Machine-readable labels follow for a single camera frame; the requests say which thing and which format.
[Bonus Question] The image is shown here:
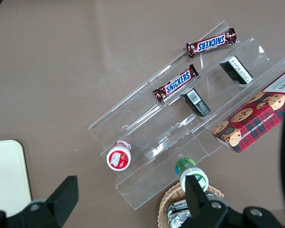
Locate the white plastic tray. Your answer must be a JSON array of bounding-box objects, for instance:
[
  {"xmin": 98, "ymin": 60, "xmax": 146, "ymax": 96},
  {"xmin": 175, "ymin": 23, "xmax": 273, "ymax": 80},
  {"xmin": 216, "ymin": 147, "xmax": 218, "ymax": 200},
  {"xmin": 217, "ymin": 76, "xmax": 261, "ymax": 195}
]
[{"xmin": 0, "ymin": 140, "xmax": 33, "ymax": 217}]

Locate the red tartan cookie box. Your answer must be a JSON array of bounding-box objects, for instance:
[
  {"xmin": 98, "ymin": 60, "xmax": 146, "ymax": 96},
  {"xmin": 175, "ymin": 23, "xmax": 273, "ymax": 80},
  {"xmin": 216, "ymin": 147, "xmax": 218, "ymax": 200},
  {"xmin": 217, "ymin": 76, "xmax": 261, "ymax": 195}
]
[{"xmin": 211, "ymin": 67, "xmax": 285, "ymax": 154}]

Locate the brown wicker basket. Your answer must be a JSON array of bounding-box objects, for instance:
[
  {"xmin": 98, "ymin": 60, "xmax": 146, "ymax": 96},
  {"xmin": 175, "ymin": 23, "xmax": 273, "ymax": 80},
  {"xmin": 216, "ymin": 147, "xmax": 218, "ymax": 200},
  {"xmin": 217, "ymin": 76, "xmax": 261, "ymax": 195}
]
[{"xmin": 158, "ymin": 182, "xmax": 225, "ymax": 228}]

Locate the small black box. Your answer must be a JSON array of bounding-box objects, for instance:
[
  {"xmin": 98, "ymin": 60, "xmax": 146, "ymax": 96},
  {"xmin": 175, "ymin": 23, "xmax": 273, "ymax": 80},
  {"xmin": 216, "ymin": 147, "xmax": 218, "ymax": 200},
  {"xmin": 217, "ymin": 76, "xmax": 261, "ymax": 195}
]
[
  {"xmin": 219, "ymin": 56, "xmax": 254, "ymax": 86},
  {"xmin": 180, "ymin": 87, "xmax": 211, "ymax": 118}
]

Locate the silver foil wrapped item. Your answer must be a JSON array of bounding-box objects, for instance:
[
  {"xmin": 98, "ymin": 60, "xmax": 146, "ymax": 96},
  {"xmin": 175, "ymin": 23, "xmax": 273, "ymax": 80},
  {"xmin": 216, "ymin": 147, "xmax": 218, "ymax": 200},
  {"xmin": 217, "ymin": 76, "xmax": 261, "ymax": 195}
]
[{"xmin": 166, "ymin": 199, "xmax": 193, "ymax": 228}]

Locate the red lidded strawberry yogurt cup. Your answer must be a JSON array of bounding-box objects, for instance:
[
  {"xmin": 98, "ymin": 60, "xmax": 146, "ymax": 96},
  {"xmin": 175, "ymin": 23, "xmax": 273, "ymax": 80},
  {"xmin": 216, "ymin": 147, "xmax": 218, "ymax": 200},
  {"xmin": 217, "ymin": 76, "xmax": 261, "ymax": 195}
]
[{"xmin": 106, "ymin": 140, "xmax": 133, "ymax": 171}]

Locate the Snickers chocolate bar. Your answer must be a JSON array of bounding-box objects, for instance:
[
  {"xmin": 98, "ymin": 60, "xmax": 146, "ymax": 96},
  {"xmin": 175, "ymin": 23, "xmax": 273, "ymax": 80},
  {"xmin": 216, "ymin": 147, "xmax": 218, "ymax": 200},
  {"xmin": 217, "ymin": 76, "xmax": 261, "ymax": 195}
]
[
  {"xmin": 152, "ymin": 64, "xmax": 200, "ymax": 104},
  {"xmin": 186, "ymin": 28, "xmax": 237, "ymax": 59}
]

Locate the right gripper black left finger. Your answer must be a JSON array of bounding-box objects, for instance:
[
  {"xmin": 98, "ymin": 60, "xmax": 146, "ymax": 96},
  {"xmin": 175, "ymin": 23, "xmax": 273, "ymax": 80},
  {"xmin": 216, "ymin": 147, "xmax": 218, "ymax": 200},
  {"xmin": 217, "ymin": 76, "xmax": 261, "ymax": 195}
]
[{"xmin": 0, "ymin": 175, "xmax": 79, "ymax": 228}]

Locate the green lidded yogurt cup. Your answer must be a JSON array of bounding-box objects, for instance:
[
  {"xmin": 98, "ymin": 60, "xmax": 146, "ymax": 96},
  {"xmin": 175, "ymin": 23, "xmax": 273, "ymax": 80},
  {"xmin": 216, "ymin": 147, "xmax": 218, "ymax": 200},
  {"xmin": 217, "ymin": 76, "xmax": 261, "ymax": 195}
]
[{"xmin": 175, "ymin": 157, "xmax": 209, "ymax": 192}]

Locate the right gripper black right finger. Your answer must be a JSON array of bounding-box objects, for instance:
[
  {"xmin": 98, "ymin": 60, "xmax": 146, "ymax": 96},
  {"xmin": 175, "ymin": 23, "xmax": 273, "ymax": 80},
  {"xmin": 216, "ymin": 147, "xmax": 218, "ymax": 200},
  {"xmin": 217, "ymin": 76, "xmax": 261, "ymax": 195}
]
[{"xmin": 178, "ymin": 175, "xmax": 285, "ymax": 228}]

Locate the clear acrylic tiered display stand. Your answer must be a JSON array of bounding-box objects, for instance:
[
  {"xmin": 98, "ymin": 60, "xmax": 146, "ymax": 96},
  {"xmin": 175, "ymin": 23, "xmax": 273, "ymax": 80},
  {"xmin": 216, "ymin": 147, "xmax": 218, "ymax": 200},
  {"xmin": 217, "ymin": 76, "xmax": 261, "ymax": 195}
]
[{"xmin": 88, "ymin": 20, "xmax": 285, "ymax": 210}]

